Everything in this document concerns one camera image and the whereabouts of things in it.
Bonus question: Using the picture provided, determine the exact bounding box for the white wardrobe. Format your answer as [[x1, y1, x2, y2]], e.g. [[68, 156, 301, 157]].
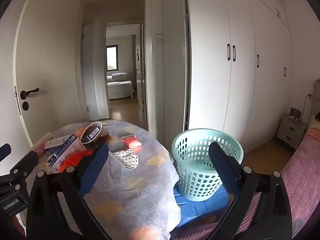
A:
[[184, 0, 294, 153]]

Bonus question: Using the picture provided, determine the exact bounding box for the small dark device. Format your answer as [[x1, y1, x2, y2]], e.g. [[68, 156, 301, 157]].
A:
[[289, 107, 302, 120]]

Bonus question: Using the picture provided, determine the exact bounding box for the white pink packet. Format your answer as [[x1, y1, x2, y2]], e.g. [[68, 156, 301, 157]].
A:
[[31, 133, 53, 153]]

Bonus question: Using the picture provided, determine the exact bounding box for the white hallway door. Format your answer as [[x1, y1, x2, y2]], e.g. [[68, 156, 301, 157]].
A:
[[82, 24, 110, 120]]

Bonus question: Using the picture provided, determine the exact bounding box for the grey patterned tablecloth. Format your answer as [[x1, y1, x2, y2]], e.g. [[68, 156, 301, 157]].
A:
[[32, 119, 182, 240]]

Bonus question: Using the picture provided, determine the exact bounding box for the white room door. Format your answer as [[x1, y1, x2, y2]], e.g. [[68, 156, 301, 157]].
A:
[[15, 0, 83, 148]]

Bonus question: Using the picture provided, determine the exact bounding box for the yellow pillow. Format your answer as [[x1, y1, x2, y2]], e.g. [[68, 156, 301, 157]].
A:
[[309, 116, 320, 131]]

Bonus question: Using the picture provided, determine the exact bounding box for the black door handle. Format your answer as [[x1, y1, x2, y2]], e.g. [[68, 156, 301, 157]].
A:
[[20, 87, 40, 99]]

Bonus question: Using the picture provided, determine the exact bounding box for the white nightstand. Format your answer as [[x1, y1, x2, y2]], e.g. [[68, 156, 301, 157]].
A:
[[276, 115, 308, 150]]

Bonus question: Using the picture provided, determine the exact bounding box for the thin dark cable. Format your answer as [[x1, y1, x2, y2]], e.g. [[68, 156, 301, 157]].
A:
[[301, 94, 312, 120]]

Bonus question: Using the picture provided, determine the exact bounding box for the orange white paper cup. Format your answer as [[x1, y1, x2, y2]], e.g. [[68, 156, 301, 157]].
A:
[[74, 121, 103, 144]]

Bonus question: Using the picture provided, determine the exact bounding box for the white bed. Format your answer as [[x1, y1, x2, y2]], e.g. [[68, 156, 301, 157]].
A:
[[107, 80, 134, 99]]

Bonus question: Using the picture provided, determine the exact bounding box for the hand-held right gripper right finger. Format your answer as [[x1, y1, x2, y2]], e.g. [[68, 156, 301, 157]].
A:
[[208, 142, 293, 240]]

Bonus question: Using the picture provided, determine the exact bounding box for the dark blue barcode wrapper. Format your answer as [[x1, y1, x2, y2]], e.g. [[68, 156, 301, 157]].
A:
[[81, 126, 102, 143]]

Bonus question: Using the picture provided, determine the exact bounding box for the orange plastic packet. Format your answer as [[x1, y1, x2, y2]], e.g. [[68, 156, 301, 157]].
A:
[[59, 149, 95, 171]]

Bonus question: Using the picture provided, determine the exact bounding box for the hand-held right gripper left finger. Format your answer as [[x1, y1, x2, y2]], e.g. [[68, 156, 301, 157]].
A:
[[26, 142, 113, 240]]

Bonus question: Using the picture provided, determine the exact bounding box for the blue white carton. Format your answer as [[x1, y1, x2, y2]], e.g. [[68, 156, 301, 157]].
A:
[[46, 152, 66, 173], [44, 134, 78, 156]]

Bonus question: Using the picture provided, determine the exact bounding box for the blue plastic stool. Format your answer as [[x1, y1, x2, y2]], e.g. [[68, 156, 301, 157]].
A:
[[173, 185, 238, 227]]

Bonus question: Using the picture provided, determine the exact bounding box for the white polka dot wrapper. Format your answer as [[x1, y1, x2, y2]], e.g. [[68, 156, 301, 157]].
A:
[[111, 149, 139, 169]]

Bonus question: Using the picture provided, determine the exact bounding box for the pink bedspread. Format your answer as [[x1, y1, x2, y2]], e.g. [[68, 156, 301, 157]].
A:
[[175, 127, 320, 240]]

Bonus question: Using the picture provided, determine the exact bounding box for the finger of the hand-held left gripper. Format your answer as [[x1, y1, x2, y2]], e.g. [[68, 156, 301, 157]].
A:
[[0, 143, 12, 162], [9, 151, 39, 180]]

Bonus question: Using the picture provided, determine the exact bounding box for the folded white duvet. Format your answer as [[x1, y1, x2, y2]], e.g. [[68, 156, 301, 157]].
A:
[[111, 72, 128, 82]]

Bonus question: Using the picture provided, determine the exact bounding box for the mint green plastic basket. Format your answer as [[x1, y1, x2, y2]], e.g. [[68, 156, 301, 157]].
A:
[[171, 129, 244, 202]]

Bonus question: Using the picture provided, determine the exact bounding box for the red white wrapper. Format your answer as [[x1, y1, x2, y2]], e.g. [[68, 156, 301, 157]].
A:
[[121, 135, 142, 149]]

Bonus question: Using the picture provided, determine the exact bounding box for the brown wrapper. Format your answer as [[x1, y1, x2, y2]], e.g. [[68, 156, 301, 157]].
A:
[[96, 134, 112, 146]]

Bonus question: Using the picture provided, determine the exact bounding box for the beige headboard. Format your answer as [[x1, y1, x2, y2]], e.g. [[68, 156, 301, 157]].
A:
[[312, 80, 320, 115]]

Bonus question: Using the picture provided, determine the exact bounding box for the dark framed window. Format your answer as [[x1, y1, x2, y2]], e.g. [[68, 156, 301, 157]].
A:
[[106, 44, 118, 71]]

